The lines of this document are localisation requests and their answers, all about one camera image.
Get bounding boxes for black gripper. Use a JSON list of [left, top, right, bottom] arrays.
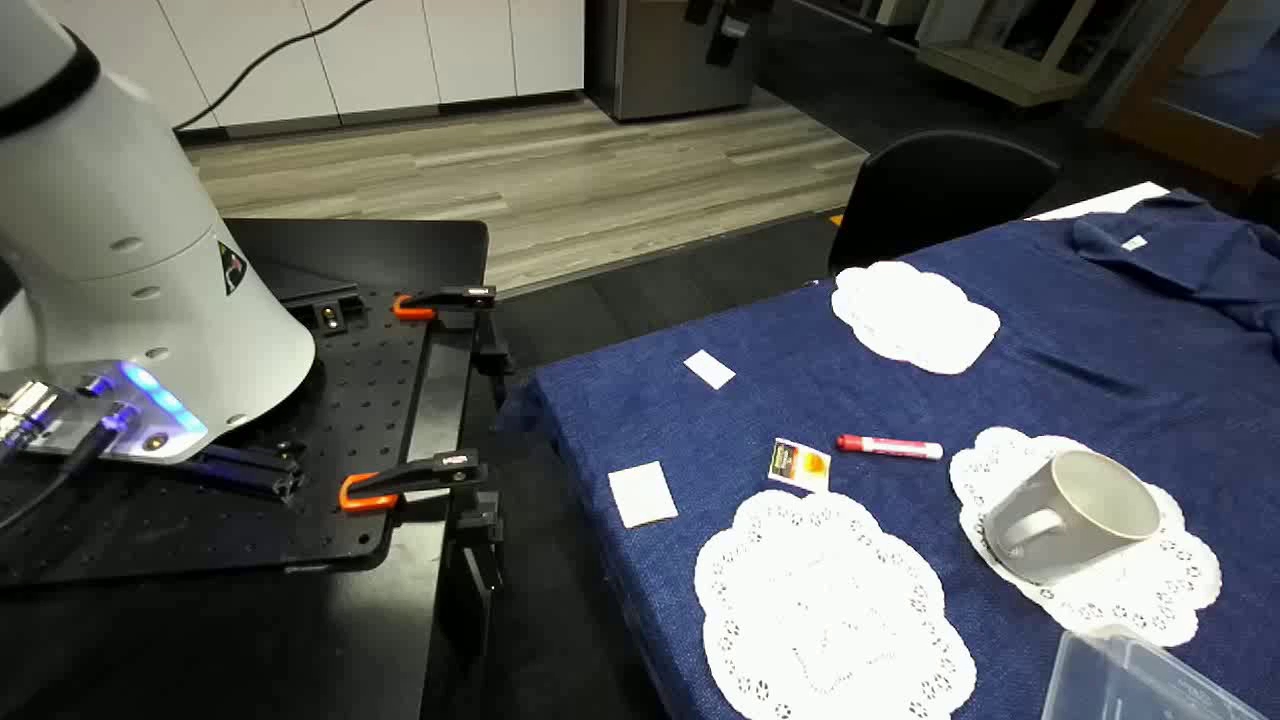
[[682, 0, 773, 70]]

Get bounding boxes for red white marker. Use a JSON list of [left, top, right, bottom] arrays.
[[831, 427, 949, 467]]

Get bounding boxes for grey ceramic mug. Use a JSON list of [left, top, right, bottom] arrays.
[[981, 446, 1166, 588]]

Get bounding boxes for white paper doily under mug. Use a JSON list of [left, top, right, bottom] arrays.
[[946, 422, 1224, 653]]

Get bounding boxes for stainless steel appliance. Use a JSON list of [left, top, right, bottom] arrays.
[[586, 0, 773, 128]]

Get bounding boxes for black office chair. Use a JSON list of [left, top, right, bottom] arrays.
[[826, 128, 1069, 275]]

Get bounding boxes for light wooden shelf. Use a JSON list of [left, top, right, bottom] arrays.
[[916, 0, 1114, 112]]

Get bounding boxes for white cabinet row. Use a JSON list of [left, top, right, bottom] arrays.
[[38, 0, 594, 134]]

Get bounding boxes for small white paper packet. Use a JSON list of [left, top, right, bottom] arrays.
[[682, 347, 740, 393], [603, 461, 682, 531]]

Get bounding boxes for small white paper doily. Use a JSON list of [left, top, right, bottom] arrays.
[[830, 254, 1005, 379]]

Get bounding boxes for blue denim tablecloth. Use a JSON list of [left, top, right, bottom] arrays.
[[492, 182, 1280, 720]]

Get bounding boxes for orange black bar clamp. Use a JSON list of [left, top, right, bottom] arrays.
[[338, 446, 514, 550], [389, 280, 515, 374]]

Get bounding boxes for white sheet at table end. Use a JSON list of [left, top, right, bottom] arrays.
[[1027, 180, 1174, 222]]

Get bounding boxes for yellow tea bag packet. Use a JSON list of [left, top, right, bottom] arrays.
[[766, 434, 835, 496]]

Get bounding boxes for brown wooden furniture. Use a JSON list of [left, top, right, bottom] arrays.
[[1085, 0, 1280, 192]]

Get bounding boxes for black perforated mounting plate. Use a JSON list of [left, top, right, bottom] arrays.
[[0, 284, 436, 590]]

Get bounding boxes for large white paper doily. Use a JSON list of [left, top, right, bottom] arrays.
[[692, 486, 981, 720]]

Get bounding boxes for clear plastic container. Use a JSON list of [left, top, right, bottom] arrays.
[[1038, 625, 1273, 720]]

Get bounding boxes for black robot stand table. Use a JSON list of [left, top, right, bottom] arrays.
[[0, 217, 514, 720]]

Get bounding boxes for black wall cable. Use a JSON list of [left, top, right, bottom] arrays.
[[173, 0, 372, 134]]

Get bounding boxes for black clamp handle bar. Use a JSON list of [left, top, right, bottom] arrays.
[[185, 434, 309, 502]]

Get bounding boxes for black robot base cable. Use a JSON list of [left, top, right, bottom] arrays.
[[0, 402, 131, 537]]

